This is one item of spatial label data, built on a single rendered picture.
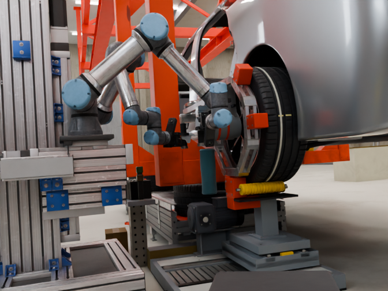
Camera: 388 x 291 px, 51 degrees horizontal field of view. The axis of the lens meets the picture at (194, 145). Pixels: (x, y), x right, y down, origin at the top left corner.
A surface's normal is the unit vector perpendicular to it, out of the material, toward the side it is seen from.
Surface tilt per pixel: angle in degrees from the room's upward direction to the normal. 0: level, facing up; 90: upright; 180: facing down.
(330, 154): 90
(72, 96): 95
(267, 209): 90
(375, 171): 90
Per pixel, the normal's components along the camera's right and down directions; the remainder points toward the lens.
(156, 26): 0.21, -0.12
